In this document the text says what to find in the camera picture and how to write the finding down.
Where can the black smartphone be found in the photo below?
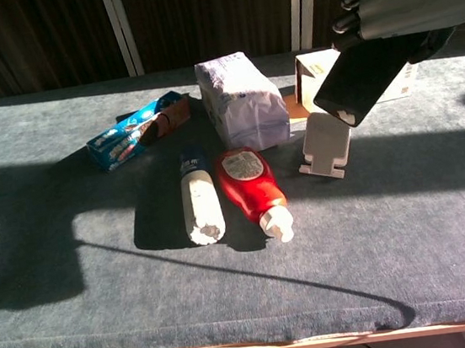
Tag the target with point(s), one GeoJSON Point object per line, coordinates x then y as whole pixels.
{"type": "Point", "coordinates": [363, 81]}

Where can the small white stand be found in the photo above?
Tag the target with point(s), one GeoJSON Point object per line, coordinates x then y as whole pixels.
{"type": "Point", "coordinates": [324, 145]}

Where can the white cardboard box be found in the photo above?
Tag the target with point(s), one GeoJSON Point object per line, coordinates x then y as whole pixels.
{"type": "Point", "coordinates": [319, 82]}

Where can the white tissue pack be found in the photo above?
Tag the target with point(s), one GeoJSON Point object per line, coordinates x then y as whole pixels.
{"type": "Point", "coordinates": [240, 101]}

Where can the red ketchup bottle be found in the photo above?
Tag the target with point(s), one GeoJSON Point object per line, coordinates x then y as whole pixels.
{"type": "Point", "coordinates": [248, 184]}

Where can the white bottle with blue cap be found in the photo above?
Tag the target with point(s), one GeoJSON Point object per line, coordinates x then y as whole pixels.
{"type": "Point", "coordinates": [201, 199]}

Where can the blue cookie box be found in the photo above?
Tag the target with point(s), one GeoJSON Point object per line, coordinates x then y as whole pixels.
{"type": "Point", "coordinates": [138, 130]}

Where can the grey table cloth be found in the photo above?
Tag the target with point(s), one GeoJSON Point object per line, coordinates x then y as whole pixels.
{"type": "Point", "coordinates": [227, 268]}

